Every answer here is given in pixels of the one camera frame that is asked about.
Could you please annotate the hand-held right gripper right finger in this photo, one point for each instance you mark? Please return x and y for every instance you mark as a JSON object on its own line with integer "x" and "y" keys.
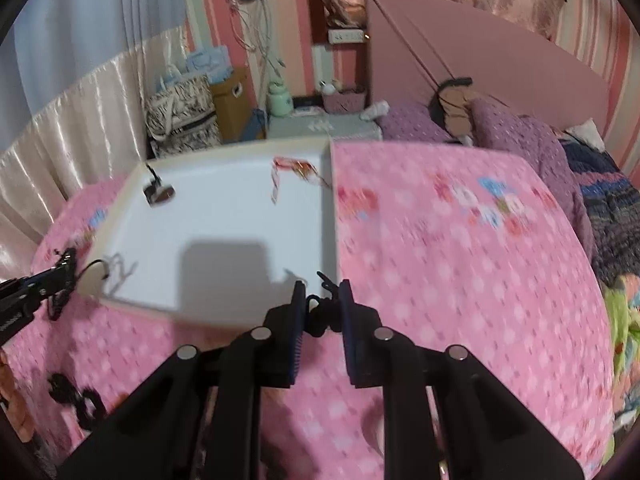
{"x": 347, "y": 330}

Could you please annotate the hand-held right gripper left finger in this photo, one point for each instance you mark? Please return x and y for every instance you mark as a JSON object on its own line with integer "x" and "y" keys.
{"x": 299, "y": 320}

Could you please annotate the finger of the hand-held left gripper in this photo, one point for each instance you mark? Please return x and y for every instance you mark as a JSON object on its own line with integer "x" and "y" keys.
{"x": 45, "y": 280}

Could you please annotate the orange scrunchie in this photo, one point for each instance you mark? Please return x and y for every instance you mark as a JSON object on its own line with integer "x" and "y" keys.
{"x": 12, "y": 400}

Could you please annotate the black hair clip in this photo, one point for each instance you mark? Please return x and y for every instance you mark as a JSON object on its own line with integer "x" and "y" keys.
{"x": 60, "y": 386}

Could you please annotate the black scrunchie with rhinestone charm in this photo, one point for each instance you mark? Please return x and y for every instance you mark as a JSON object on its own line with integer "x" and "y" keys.
{"x": 90, "y": 407}

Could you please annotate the white cardboard box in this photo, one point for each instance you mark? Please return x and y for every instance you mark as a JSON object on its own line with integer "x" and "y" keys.
{"x": 225, "y": 220}

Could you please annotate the pink floral blanket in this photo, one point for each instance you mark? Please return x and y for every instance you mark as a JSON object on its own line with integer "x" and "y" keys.
{"x": 450, "y": 285}

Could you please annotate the brown stone pendant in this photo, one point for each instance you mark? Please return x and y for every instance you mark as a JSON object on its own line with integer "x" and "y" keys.
{"x": 159, "y": 194}

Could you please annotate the cream satin curtain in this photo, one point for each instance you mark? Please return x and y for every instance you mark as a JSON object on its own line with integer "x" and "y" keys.
{"x": 75, "y": 125}

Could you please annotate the grey bedside table cover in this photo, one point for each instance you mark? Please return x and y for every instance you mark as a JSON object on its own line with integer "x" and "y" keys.
{"x": 320, "y": 125}

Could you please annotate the blue denim cloth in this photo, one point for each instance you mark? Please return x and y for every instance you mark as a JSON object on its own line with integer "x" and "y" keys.
{"x": 256, "y": 127}

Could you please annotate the small purple dotted pillow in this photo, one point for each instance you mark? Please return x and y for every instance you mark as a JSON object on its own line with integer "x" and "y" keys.
{"x": 410, "y": 125}

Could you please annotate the green jar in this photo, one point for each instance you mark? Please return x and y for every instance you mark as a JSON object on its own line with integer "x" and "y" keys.
{"x": 280, "y": 102}

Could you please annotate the brown cardboard box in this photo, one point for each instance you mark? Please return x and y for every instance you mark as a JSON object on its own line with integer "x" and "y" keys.
{"x": 230, "y": 110}

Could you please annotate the white tissue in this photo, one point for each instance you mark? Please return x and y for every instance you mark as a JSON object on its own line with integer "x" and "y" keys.
{"x": 375, "y": 110}

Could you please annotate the pink woven basket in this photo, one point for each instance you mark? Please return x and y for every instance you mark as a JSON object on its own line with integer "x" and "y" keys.
{"x": 345, "y": 101}

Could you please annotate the black and white floral tote bag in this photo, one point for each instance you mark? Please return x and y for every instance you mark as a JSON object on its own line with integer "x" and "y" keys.
{"x": 185, "y": 105}

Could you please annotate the small white toy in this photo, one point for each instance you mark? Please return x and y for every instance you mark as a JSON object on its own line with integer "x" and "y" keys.
{"x": 328, "y": 88}

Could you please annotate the plush doll with black headband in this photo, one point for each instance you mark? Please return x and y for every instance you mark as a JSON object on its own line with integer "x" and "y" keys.
{"x": 455, "y": 107}

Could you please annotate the pale blue sheer curtain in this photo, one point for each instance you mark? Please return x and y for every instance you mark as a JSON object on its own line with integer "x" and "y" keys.
{"x": 75, "y": 25}

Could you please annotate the large purple dotted pillow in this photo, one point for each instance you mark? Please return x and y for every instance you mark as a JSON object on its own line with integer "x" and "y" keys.
{"x": 525, "y": 135}

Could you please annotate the light blue gift bag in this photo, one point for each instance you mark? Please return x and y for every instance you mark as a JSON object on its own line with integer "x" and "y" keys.
{"x": 210, "y": 62}

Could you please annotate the green printed blanket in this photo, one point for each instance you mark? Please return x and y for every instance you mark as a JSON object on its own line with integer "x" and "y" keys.
{"x": 625, "y": 320}

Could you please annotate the white power strip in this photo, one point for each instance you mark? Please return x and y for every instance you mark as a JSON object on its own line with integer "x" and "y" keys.
{"x": 345, "y": 35}

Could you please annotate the dark knitted blanket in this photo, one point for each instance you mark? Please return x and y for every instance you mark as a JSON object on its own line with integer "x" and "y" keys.
{"x": 610, "y": 200}

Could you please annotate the pink headboard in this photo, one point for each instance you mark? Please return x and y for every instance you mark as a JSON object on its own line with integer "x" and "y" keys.
{"x": 475, "y": 55}

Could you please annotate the white pillow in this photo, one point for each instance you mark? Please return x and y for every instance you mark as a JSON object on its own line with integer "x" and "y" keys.
{"x": 590, "y": 132}

